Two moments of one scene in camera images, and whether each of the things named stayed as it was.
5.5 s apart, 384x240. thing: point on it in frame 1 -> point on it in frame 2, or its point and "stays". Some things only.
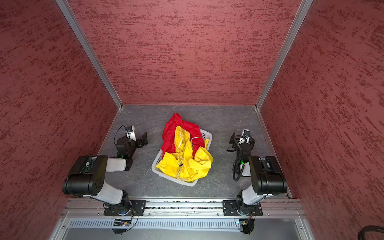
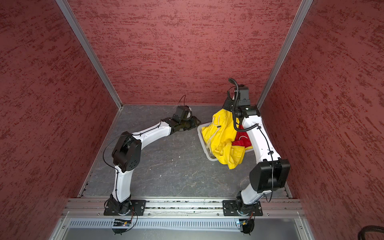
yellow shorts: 183,164 -> 218,134
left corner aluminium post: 67,9 stays
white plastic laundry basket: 206,135 -> 207,147
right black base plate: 231,208 stays
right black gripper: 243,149 -> 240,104
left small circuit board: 121,222 stays
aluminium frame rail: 183,207 stays
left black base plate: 138,208 stays
